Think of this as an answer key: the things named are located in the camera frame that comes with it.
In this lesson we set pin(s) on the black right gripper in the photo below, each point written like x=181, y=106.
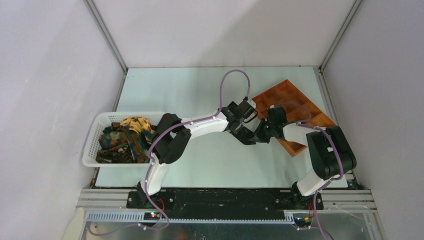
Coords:
x=259, y=137

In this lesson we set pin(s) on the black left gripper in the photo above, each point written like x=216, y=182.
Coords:
x=231, y=105

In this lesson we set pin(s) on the black gold floral tie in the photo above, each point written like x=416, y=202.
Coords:
x=244, y=135

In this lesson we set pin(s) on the wooden compartment tray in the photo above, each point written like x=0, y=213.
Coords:
x=295, y=104

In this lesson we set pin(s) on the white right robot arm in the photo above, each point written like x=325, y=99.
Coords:
x=330, y=153

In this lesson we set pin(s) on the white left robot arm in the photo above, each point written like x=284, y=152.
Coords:
x=174, y=133

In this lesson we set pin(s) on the green gold patterned tie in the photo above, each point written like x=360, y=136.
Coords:
x=126, y=142

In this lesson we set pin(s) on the white plastic basket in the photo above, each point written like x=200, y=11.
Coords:
x=103, y=120

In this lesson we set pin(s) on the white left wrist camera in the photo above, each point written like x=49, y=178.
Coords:
x=251, y=102

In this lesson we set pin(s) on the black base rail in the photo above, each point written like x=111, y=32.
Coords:
x=225, y=203

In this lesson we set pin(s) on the aluminium frame rail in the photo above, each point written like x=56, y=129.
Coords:
x=110, y=205

